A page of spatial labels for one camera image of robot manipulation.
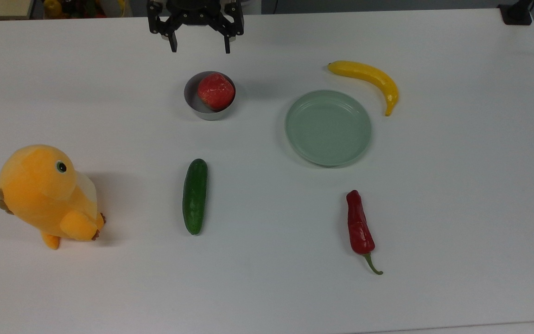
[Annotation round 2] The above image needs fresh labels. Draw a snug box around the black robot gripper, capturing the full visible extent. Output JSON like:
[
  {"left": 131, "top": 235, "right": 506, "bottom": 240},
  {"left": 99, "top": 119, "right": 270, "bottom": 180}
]
[{"left": 146, "top": 0, "right": 244, "bottom": 54}]

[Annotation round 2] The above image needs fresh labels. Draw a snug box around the yellow banana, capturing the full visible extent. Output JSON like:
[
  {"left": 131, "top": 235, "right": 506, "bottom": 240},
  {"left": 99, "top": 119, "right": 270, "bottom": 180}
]
[{"left": 327, "top": 60, "right": 399, "bottom": 116}]

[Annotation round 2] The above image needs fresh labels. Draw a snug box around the pale green plastic plate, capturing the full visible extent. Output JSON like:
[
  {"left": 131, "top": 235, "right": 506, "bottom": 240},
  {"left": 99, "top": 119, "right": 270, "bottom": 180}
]
[{"left": 285, "top": 90, "right": 372, "bottom": 167}]

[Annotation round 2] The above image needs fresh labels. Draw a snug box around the red toy fruit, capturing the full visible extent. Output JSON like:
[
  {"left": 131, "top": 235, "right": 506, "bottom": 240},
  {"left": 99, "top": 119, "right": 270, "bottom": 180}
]
[{"left": 197, "top": 72, "right": 235, "bottom": 111}]

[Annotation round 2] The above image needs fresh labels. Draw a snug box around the small grey metal bowl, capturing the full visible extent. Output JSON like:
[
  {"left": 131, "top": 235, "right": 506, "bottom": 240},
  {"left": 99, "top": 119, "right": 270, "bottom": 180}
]
[{"left": 184, "top": 71, "right": 236, "bottom": 121}]

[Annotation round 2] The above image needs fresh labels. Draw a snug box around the box of colourful toys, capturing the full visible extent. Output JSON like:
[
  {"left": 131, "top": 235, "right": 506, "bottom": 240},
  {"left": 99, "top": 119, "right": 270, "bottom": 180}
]
[{"left": 42, "top": 0, "right": 108, "bottom": 19}]

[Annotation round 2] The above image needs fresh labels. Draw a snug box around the green cucumber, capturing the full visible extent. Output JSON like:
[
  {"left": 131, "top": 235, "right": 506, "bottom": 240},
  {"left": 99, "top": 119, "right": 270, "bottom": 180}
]
[{"left": 182, "top": 159, "right": 208, "bottom": 236}]

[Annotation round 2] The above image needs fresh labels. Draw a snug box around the orange plush dinosaur toy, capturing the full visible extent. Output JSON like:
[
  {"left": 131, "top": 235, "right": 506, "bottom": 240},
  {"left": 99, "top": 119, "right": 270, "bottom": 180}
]
[{"left": 0, "top": 144, "right": 107, "bottom": 250}]

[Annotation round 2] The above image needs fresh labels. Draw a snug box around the red chili pepper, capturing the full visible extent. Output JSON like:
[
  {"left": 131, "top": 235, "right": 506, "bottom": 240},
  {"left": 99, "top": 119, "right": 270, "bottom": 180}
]
[{"left": 346, "top": 190, "right": 383, "bottom": 276}]

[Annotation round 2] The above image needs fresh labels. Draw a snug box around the black clamp mount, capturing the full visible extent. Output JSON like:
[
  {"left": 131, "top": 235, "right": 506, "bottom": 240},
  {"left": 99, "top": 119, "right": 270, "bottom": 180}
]
[{"left": 498, "top": 0, "right": 534, "bottom": 26}]

